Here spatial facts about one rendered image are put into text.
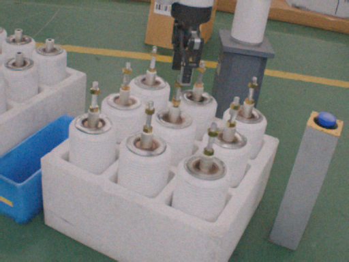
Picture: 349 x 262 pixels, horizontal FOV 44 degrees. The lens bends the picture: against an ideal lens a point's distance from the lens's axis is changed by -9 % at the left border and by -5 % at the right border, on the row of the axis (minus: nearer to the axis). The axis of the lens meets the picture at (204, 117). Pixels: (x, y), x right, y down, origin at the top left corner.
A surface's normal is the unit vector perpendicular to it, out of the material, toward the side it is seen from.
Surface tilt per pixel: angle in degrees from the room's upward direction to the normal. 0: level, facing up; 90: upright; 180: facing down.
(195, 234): 90
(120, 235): 90
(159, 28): 89
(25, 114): 90
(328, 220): 0
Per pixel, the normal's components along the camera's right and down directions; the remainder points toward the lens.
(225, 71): -0.66, 0.25
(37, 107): 0.91, 0.32
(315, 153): -0.37, 0.39
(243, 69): 0.06, 0.49
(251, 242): 0.16, -0.87
